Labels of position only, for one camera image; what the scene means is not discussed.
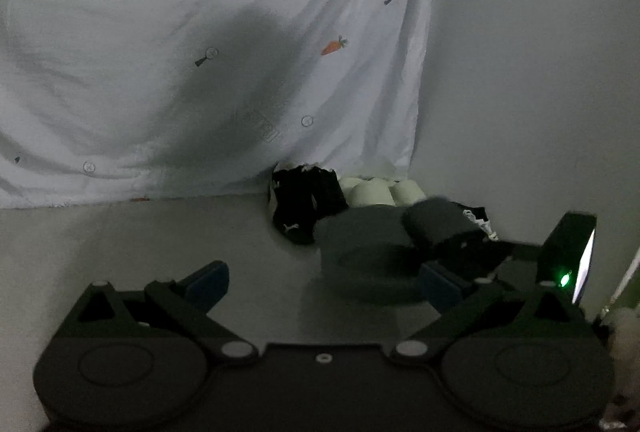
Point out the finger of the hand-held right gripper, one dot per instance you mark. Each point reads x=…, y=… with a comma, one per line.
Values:
x=495, y=257

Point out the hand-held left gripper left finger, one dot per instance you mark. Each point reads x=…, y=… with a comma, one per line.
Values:
x=212, y=282

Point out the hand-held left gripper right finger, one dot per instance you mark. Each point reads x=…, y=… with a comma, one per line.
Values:
x=437, y=284

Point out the dark grey slide sandal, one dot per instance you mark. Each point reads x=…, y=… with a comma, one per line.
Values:
x=435, y=217
x=360, y=232

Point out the light green slide sandal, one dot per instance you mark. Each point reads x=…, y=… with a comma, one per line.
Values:
x=370, y=193
x=407, y=192

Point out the black item with white print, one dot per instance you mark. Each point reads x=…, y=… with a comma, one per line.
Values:
x=480, y=219

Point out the white fluffy object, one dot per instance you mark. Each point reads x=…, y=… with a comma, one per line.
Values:
x=625, y=342

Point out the white carrot-print sheet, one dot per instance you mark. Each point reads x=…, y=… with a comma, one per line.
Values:
x=100, y=62

